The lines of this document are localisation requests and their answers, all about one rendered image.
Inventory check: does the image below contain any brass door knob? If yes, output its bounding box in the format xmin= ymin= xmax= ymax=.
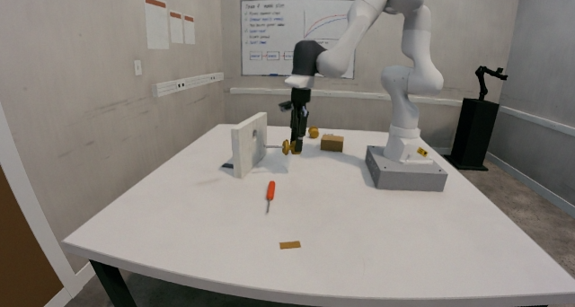
xmin=308 ymin=127 xmax=319 ymax=138
xmin=267 ymin=139 xmax=301 ymax=155

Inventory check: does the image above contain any brown cardboard box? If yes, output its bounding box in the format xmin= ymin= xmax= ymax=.
xmin=321 ymin=135 xmax=344 ymax=152

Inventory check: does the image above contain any orange-handled screwdriver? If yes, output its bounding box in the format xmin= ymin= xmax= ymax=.
xmin=267 ymin=180 xmax=276 ymax=213

